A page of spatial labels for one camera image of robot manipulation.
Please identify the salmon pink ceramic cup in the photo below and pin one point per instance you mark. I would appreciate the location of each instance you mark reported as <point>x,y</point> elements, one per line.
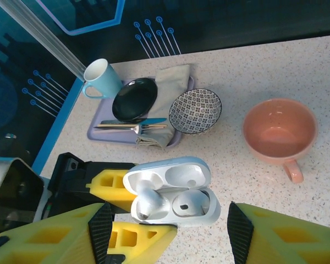
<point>280,132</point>

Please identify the folded beige cloth napkin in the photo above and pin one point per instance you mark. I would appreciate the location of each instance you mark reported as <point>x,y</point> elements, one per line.
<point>170,79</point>

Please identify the aluminium frame post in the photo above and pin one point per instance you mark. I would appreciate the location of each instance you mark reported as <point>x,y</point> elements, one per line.
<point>52,46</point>

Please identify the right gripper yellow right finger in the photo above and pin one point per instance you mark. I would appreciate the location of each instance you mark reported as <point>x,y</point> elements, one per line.
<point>291,242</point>

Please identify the silver metal fork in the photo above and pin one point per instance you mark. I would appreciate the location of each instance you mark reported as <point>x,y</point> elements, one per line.
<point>121,129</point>

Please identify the lavender plastic tray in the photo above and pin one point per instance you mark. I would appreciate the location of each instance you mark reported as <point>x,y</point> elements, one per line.
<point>104,110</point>

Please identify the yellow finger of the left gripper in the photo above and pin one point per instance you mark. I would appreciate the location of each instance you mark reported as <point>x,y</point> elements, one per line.
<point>143,242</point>
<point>107,187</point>

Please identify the wooden chopstick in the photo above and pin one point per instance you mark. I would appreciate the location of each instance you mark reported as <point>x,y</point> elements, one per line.
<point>112,125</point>

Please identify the patterned ceramic bowl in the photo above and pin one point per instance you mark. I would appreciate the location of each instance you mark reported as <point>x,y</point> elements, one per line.
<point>195,110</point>

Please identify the white earbuds charging case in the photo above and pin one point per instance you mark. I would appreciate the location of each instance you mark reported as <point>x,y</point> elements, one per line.
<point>187,176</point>

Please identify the small black plate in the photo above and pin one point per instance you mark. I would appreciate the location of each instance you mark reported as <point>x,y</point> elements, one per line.
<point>134,100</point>

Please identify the light blue ceramic mug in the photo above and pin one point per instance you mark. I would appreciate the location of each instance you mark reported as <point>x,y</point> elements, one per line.
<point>104,79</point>

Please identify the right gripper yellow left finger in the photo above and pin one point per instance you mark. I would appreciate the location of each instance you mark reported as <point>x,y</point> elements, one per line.
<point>44,242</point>

